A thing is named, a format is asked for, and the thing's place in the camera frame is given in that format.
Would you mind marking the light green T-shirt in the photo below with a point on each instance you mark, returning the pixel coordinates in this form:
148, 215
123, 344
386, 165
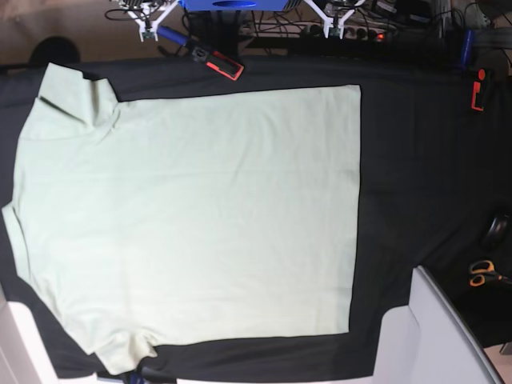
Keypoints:
178, 221

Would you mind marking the black table cloth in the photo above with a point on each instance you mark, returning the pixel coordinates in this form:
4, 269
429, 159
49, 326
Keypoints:
431, 172

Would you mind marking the red black clamp right edge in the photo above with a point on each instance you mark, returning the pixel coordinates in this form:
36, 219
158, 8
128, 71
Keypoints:
482, 78

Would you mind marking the red black clamp edge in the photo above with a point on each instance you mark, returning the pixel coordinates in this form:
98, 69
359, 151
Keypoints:
143, 374
482, 78

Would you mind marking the black tape roll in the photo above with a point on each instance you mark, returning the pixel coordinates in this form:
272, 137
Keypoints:
496, 231

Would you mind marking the white box right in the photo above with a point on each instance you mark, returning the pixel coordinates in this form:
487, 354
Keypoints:
427, 342

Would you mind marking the white box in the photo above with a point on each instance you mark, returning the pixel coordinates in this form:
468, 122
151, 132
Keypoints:
427, 342
24, 359

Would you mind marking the red black clamp bottom edge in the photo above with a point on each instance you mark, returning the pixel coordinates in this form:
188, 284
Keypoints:
143, 374

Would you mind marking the white box left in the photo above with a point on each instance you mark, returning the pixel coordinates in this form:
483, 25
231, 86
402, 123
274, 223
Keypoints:
24, 359

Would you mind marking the blue camera mount base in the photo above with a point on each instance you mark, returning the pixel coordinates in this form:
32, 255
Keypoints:
210, 5

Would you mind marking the red black clamp with blue handle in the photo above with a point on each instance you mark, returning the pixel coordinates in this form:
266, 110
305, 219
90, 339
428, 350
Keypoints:
204, 55

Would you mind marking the orange handled scissors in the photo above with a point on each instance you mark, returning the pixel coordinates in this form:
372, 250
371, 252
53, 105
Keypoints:
483, 272

